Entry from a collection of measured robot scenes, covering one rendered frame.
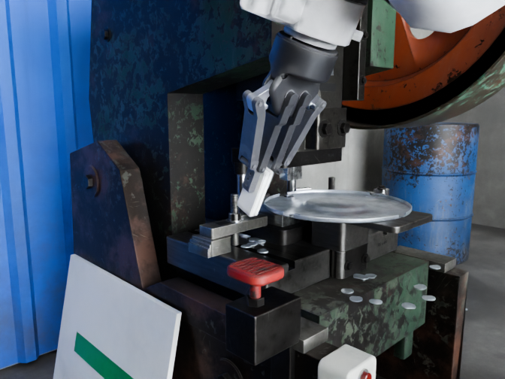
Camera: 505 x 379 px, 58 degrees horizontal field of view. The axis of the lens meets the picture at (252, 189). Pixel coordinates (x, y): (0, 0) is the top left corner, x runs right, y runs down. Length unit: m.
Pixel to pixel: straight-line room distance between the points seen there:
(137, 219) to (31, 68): 0.98
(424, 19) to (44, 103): 1.61
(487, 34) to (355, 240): 0.54
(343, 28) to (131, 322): 0.77
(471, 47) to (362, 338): 0.67
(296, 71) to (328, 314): 0.43
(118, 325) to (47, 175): 0.93
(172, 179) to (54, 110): 0.97
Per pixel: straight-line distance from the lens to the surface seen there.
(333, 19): 0.51
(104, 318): 1.17
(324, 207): 0.89
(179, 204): 1.03
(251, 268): 0.63
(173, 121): 1.01
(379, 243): 1.07
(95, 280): 1.20
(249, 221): 0.91
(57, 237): 1.96
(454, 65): 1.18
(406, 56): 1.27
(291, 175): 0.99
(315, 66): 0.52
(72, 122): 1.90
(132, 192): 1.05
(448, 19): 0.44
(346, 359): 0.70
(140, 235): 1.05
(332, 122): 0.93
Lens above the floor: 0.97
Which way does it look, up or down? 10 degrees down
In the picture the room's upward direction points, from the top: straight up
